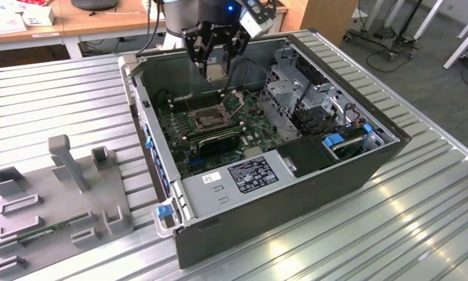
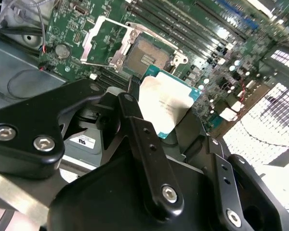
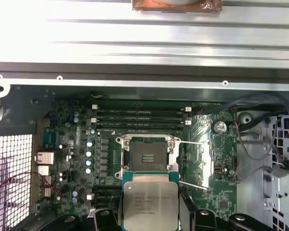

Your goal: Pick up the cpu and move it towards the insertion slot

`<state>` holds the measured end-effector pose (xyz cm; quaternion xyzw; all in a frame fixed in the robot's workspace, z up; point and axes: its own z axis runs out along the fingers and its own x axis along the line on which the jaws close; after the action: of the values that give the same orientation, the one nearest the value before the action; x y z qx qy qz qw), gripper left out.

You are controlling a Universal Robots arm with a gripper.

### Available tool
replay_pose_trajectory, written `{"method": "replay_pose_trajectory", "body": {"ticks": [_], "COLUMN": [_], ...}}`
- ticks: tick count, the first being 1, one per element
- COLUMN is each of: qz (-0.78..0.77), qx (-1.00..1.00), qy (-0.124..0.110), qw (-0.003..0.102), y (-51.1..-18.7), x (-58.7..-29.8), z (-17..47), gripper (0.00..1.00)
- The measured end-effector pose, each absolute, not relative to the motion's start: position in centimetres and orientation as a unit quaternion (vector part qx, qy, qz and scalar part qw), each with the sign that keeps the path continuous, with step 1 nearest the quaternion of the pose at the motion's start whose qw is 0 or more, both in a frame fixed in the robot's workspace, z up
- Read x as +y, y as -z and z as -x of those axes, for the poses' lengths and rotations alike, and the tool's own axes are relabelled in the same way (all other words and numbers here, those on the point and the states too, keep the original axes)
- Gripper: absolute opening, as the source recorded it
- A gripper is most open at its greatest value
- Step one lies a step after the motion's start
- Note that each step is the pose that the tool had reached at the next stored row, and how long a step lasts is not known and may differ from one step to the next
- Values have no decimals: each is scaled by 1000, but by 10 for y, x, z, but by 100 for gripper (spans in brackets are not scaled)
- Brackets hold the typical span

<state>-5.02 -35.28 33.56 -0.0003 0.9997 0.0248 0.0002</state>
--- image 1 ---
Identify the green RAM stick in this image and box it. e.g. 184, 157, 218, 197
18, 221, 74, 242

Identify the CPU socket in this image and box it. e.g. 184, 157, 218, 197
192, 107, 235, 132

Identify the black round desk object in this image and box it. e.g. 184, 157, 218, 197
71, 0, 118, 11

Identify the black RAM slot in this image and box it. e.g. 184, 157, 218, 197
187, 129, 241, 142
171, 92, 224, 111

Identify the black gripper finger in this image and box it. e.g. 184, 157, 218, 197
182, 22, 216, 70
222, 28, 251, 74

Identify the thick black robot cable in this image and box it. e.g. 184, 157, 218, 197
135, 0, 168, 58

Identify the black looped cable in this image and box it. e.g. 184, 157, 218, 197
229, 58, 267, 89

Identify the small white box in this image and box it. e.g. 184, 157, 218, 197
23, 7, 56, 27

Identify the silver CPU chip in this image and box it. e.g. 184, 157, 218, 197
206, 64, 227, 83

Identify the gray power supply unit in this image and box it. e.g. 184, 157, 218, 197
182, 149, 298, 219

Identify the metal socket cover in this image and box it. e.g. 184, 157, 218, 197
219, 89, 247, 117

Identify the large white box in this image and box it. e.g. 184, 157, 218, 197
0, 11, 28, 37

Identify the white table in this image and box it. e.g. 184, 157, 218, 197
359, 0, 445, 40
443, 0, 468, 70

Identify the silver drive cage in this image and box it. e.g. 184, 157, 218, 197
263, 64, 339, 135

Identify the wooden cabinet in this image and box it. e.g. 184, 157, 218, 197
287, 0, 361, 46

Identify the black wheeled stand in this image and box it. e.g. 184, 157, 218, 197
343, 0, 423, 62

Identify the green motherboard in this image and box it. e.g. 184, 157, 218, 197
155, 90, 286, 179

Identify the hard disk in blue carrier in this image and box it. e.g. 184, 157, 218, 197
322, 128, 366, 160

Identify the open black PC case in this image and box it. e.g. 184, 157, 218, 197
118, 28, 413, 270

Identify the gray wrist camera box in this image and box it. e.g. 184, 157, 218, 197
238, 0, 275, 38

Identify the wooden desk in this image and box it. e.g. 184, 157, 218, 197
0, 0, 290, 44

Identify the gray parts rack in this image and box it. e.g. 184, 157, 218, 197
0, 133, 136, 281

